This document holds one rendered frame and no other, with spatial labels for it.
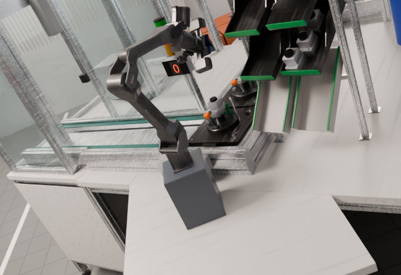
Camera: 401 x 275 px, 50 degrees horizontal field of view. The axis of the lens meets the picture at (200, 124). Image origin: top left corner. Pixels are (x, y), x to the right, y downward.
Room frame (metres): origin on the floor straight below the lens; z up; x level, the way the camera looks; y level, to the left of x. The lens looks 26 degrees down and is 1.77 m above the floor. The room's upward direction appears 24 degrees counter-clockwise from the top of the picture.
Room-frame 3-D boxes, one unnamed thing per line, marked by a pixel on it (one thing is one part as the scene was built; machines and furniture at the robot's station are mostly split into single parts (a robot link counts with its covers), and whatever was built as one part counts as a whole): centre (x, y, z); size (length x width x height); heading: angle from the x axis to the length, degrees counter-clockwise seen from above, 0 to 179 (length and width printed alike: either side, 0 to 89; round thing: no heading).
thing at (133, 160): (1.60, 0.22, 0.91); 0.89 x 0.06 x 0.11; 49
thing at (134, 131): (1.75, 0.13, 0.91); 0.84 x 0.28 x 0.10; 49
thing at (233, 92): (1.73, -0.25, 1.01); 0.24 x 0.24 x 0.13; 49
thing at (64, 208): (2.58, 0.43, 0.43); 1.39 x 0.63 x 0.86; 139
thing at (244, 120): (1.54, -0.09, 0.96); 0.24 x 0.24 x 0.02; 49
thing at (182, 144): (1.22, 0.11, 1.15); 0.09 x 0.07 x 0.06; 46
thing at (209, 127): (1.54, -0.09, 0.98); 0.14 x 0.14 x 0.02
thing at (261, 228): (1.22, 0.06, 0.84); 0.90 x 0.70 x 0.03; 176
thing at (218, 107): (1.55, -0.09, 1.06); 0.08 x 0.04 x 0.07; 139
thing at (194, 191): (1.22, 0.11, 0.96); 0.14 x 0.14 x 0.20; 86
